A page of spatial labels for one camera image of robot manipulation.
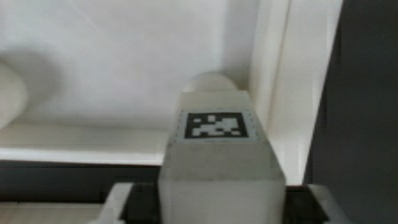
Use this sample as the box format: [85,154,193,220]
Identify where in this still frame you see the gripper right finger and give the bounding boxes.
[282,184,355,224]

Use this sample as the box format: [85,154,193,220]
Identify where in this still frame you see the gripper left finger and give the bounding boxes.
[87,182,160,224]

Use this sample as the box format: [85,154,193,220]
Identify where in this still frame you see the white table leg tagged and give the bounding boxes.
[158,73,286,224]

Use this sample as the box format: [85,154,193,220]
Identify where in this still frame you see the white square table top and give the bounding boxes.
[0,0,291,167]

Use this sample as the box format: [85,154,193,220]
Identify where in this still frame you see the white right fence wall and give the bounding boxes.
[266,0,343,185]

